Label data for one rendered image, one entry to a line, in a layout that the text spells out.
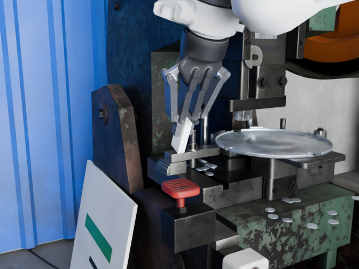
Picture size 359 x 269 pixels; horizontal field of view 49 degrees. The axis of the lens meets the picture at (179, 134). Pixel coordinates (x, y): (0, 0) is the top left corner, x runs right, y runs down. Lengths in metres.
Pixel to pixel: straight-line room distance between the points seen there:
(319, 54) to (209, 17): 0.80
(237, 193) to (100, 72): 1.26
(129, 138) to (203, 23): 0.67
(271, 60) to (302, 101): 1.94
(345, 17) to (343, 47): 0.10
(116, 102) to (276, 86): 0.49
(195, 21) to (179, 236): 0.40
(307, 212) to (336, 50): 0.53
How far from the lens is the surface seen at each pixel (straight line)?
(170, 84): 0.65
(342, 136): 3.40
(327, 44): 1.33
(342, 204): 1.12
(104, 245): 1.33
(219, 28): 0.60
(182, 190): 0.74
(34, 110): 2.03
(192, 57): 0.63
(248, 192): 0.99
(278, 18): 0.49
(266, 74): 1.00
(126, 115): 1.22
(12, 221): 2.16
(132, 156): 1.21
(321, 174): 1.17
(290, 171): 1.03
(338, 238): 1.15
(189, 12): 0.61
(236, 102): 1.00
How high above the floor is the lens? 1.02
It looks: 13 degrees down
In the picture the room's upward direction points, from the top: straight up
